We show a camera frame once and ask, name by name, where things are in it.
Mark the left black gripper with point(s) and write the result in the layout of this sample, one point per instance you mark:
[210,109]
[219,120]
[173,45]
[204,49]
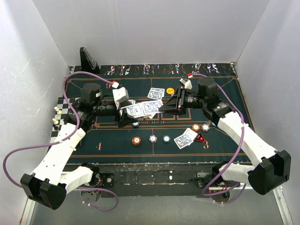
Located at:
[124,119]

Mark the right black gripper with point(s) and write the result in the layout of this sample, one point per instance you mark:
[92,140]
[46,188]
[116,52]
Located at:
[171,106]

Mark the yellow big blind button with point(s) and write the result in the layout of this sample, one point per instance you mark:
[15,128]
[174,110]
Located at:
[170,91]

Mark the blue white card deck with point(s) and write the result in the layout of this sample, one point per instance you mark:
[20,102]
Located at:
[135,110]

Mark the blue card leaving deck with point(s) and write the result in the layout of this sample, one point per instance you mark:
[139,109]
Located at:
[151,107]

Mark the orange red chip stack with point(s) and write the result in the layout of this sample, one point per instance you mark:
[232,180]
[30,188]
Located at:
[136,141]

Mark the orange chips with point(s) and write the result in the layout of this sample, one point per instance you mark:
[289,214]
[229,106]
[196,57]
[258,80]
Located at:
[195,127]

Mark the green chip stack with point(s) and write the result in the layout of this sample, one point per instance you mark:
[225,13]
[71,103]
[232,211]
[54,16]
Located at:
[166,138]

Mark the peach blue chip stack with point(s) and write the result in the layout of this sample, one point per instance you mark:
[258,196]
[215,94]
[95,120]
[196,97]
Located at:
[152,138]

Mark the peach chips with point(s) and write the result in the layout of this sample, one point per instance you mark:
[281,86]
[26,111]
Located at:
[205,128]

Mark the red triangular all-in marker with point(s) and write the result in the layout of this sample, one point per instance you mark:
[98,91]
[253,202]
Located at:
[200,138]

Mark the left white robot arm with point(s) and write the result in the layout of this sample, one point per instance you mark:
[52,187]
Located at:
[46,185]

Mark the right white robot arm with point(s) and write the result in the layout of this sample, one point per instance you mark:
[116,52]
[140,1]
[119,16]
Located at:
[255,162]

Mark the green poker table mat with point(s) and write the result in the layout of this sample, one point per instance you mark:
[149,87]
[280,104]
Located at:
[105,142]

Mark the black stand with clear panel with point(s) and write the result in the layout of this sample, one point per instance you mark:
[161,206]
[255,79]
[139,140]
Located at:
[88,64]

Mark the black white checkerboard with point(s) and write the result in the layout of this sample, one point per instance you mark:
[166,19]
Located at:
[64,107]

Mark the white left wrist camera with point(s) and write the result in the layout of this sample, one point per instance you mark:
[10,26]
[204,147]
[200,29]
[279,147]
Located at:
[120,95]

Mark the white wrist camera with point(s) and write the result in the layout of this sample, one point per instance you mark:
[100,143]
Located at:
[120,95]
[186,83]

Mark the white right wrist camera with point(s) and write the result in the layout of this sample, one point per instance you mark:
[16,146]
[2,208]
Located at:
[186,83]

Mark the aluminium mounting rail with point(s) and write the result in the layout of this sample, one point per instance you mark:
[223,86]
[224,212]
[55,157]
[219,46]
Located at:
[164,205]

